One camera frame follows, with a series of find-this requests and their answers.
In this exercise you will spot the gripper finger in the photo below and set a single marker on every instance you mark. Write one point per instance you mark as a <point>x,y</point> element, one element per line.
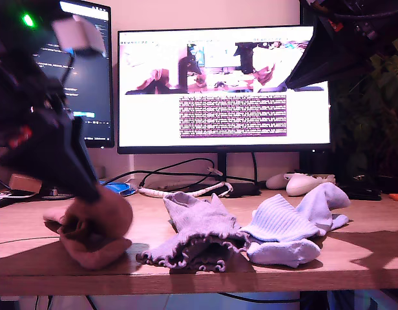
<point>328,61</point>
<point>53,158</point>
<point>84,155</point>

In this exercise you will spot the pink sock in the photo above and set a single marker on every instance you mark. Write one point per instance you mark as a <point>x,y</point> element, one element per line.
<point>108,216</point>
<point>95,255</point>

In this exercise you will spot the grey frilled cuff sock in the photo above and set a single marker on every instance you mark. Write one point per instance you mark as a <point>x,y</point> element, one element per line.
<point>153,255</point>
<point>202,216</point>

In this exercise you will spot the white ribbed sock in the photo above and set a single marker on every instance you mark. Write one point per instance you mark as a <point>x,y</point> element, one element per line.
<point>283,253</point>
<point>283,219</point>

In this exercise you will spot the green printed small box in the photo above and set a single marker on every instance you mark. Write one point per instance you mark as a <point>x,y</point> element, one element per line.
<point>61,193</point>

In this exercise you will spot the small cardboard box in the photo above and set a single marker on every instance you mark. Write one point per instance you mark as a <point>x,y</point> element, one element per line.
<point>24,183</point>

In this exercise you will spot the blue plastic bag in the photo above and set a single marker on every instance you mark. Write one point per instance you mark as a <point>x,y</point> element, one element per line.
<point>119,188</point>

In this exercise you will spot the black keyboard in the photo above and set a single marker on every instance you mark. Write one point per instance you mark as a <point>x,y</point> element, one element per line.
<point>5,201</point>

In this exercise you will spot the bright screen black monitor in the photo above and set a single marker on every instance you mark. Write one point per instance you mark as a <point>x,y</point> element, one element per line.
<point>147,122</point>

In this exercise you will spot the dark code screen monitor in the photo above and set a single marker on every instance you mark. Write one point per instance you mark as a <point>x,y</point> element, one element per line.
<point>95,80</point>

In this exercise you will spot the green leafy houseplant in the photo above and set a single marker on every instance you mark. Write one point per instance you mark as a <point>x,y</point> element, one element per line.
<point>376,129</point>

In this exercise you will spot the white game controller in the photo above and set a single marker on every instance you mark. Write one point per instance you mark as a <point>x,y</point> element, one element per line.
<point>302,185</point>

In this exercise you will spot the beige computer mouse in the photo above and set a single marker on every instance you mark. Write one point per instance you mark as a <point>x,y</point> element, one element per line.
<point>276,181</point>

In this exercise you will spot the black pouch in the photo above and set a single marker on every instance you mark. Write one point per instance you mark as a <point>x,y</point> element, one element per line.
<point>357,193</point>

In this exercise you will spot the small orange object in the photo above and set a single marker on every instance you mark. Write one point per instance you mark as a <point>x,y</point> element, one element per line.
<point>397,197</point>

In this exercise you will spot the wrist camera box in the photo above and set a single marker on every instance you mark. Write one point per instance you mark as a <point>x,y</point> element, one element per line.
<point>79,35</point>

